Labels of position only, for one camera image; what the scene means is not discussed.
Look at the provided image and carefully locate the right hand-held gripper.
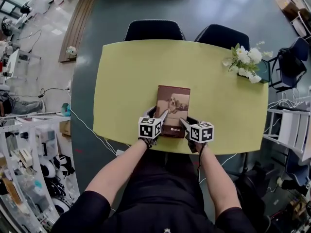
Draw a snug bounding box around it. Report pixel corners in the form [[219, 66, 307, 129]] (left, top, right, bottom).
[[179, 116, 215, 154]]

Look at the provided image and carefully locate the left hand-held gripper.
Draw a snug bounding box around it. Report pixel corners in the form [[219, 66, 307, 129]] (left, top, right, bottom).
[[138, 105, 170, 146]]

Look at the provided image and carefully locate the brown book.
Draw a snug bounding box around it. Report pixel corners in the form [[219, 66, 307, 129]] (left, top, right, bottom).
[[155, 85, 191, 139]]

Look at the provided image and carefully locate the person's right forearm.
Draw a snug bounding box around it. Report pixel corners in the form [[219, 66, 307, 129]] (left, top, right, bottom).
[[195, 143, 242, 219]]

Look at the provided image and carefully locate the person's left forearm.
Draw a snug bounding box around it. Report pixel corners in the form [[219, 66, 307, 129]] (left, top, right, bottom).
[[85, 138, 149, 206]]

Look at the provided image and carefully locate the yellow-green tablecloth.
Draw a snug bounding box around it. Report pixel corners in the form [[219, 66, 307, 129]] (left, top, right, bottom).
[[93, 39, 269, 155]]

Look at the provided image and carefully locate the glass vase with white flowers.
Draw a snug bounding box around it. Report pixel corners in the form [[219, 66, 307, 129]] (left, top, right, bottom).
[[222, 41, 274, 84]]

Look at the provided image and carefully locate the person's black clothing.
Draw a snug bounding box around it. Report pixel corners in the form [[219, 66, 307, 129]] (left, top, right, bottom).
[[51, 151, 258, 233]]

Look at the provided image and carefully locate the teal small object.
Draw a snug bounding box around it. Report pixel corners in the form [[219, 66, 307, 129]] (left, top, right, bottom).
[[61, 102, 72, 117]]

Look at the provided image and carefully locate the dark green box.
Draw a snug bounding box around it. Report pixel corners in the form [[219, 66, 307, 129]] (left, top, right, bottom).
[[237, 59, 272, 84]]

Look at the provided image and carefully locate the small cardboard box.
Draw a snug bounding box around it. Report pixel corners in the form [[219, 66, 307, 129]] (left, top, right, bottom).
[[59, 120, 72, 137]]

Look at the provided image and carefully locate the white shelf unit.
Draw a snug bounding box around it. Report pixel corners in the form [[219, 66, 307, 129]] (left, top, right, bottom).
[[263, 108, 311, 162]]

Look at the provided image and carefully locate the dark blue chair with bag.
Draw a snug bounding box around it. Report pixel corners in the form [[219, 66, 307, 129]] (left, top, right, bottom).
[[268, 36, 311, 93]]

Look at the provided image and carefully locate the wooden floor platform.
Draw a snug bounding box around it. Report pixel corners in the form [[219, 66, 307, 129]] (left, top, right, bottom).
[[58, 0, 100, 63]]

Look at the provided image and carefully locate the white storage rack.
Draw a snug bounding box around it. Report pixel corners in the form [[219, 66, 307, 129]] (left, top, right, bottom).
[[0, 112, 81, 233]]

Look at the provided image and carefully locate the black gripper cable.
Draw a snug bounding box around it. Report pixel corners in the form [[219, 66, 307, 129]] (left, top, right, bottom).
[[197, 143, 207, 184]]

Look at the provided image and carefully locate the white cable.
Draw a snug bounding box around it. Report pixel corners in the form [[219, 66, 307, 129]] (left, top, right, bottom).
[[70, 109, 132, 155]]

